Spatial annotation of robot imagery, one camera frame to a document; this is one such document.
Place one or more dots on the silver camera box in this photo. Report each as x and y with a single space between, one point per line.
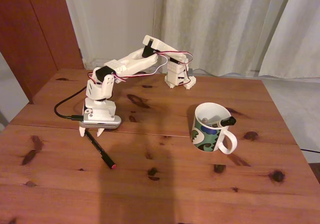
102 122

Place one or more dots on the white controller board case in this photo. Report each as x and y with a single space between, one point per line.
169 82

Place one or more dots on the brown wooden cabinet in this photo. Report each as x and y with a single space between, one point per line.
30 34

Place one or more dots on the white marker black cap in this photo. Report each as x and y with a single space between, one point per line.
226 122

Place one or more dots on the black pen red end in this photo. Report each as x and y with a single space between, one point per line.
102 152

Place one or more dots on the white mug green blue pattern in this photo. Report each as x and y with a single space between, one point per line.
207 139

